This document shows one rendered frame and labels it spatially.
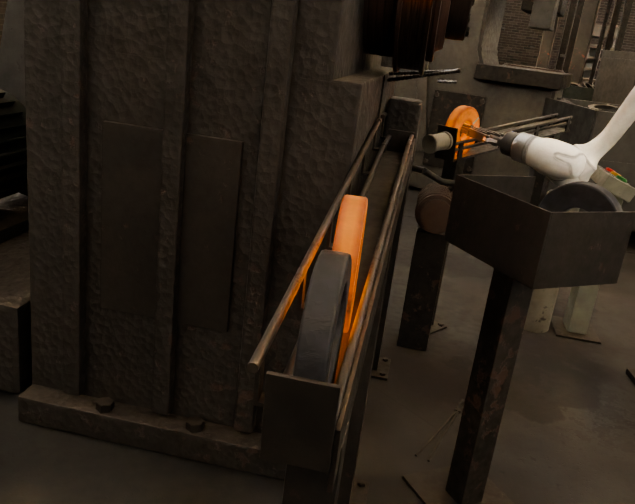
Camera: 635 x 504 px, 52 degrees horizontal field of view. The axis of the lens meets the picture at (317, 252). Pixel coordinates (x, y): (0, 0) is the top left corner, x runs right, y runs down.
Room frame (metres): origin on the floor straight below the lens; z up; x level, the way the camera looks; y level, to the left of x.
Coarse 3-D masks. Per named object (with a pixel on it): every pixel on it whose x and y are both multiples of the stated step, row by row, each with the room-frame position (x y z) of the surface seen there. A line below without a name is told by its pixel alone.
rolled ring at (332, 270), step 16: (320, 256) 0.65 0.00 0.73; (336, 256) 0.65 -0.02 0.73; (320, 272) 0.62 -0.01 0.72; (336, 272) 0.62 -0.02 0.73; (320, 288) 0.60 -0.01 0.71; (336, 288) 0.60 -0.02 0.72; (304, 304) 0.59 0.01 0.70; (320, 304) 0.59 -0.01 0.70; (336, 304) 0.59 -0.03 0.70; (304, 320) 0.58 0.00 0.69; (320, 320) 0.58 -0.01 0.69; (336, 320) 0.59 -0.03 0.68; (304, 336) 0.57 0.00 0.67; (320, 336) 0.57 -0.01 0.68; (336, 336) 0.71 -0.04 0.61; (304, 352) 0.57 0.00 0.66; (320, 352) 0.56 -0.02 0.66; (336, 352) 0.70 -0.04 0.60; (304, 368) 0.56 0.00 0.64; (320, 368) 0.56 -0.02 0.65; (336, 368) 0.70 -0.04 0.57
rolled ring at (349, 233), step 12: (348, 204) 0.81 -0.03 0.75; (360, 204) 0.82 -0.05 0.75; (348, 216) 0.79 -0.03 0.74; (360, 216) 0.79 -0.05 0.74; (336, 228) 0.78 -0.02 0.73; (348, 228) 0.78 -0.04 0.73; (360, 228) 0.78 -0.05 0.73; (336, 240) 0.76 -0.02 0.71; (348, 240) 0.76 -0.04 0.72; (360, 240) 0.77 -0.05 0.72; (348, 252) 0.76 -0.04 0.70; (360, 252) 0.90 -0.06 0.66; (348, 300) 0.75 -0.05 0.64; (348, 312) 0.75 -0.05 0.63; (348, 324) 0.77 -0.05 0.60
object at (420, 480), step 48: (480, 192) 1.21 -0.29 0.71; (528, 192) 1.36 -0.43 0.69; (480, 240) 1.18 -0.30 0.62; (528, 240) 1.08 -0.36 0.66; (576, 240) 1.08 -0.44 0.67; (624, 240) 1.13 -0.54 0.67; (528, 288) 1.21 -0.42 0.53; (480, 336) 1.24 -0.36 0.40; (480, 384) 1.21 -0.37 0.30; (480, 432) 1.19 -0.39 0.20; (432, 480) 1.27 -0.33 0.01; (480, 480) 1.21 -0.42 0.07
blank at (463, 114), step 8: (456, 112) 2.12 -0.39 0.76; (464, 112) 2.13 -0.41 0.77; (472, 112) 2.16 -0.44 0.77; (448, 120) 2.12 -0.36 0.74; (456, 120) 2.10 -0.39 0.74; (464, 120) 2.14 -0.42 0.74; (472, 120) 2.17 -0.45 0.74; (464, 136) 2.18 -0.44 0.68; (464, 144) 2.16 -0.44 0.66; (456, 152) 2.13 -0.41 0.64; (464, 152) 2.16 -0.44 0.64
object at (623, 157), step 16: (544, 112) 4.11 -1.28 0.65; (560, 112) 3.90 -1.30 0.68; (576, 112) 3.70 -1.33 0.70; (592, 112) 3.53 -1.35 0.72; (608, 112) 3.51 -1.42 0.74; (576, 128) 3.66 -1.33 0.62; (592, 128) 3.51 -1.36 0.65; (624, 144) 3.52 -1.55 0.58; (608, 160) 3.51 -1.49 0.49; (624, 160) 3.52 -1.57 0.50; (624, 176) 3.53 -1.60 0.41; (624, 208) 3.53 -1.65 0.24
